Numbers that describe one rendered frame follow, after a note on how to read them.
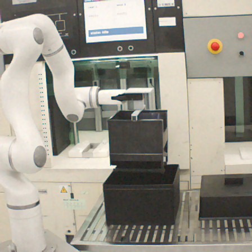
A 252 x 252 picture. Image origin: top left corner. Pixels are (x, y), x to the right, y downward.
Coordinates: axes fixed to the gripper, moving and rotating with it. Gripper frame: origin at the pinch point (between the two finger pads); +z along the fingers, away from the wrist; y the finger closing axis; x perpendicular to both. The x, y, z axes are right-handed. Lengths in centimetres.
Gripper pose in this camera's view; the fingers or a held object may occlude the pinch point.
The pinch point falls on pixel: (138, 95)
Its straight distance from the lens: 179.1
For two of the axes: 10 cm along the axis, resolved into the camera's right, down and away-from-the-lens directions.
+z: 9.8, -0.3, -1.9
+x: -0.6, -9.8, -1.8
